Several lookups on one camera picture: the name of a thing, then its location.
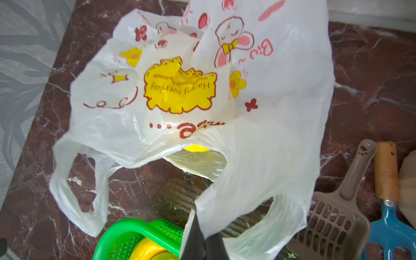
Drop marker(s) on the white printed plastic bag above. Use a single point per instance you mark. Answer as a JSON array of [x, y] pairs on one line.
[[251, 81]]

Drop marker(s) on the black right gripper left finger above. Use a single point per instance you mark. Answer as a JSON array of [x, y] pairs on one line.
[[195, 244]]

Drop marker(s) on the yellow banana pair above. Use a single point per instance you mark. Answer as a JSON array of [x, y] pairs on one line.
[[149, 250]]

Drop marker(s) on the green plastic perforated basket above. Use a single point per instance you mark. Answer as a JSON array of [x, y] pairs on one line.
[[118, 242]]

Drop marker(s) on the beige plastic flower pot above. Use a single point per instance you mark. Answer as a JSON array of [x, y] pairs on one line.
[[407, 188]]

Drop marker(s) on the yellow banana bunch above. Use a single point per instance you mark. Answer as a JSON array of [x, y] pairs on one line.
[[196, 148]]

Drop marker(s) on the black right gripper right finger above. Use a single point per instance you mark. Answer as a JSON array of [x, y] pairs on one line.
[[215, 249]]

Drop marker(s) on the taupe plastic slotted scoop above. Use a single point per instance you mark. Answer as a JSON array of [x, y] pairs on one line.
[[336, 229]]

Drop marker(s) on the blue garden hand fork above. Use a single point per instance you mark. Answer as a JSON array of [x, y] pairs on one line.
[[389, 232]]

